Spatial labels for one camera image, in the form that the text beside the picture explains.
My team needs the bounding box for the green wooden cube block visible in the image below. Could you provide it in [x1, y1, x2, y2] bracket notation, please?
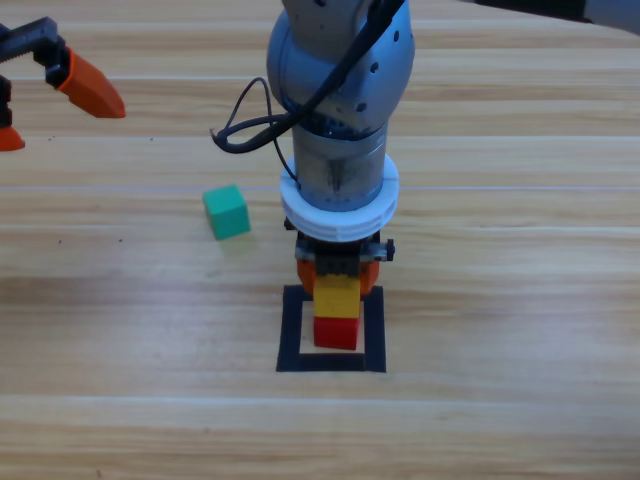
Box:
[202, 183, 252, 241]

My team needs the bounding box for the black tape square outline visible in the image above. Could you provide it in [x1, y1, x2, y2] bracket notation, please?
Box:
[275, 284, 387, 374]

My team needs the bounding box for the yellow wooden cube block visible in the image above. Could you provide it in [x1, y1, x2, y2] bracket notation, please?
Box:
[313, 276, 362, 320]

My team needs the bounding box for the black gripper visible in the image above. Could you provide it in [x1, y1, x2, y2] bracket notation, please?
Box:
[283, 217, 396, 302]
[0, 16, 127, 153]

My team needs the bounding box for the thin wrist cable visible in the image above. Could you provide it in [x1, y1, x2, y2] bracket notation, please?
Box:
[224, 76, 302, 191]

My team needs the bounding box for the red wooden cube block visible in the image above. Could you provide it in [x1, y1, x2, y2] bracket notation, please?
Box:
[312, 315, 361, 351]

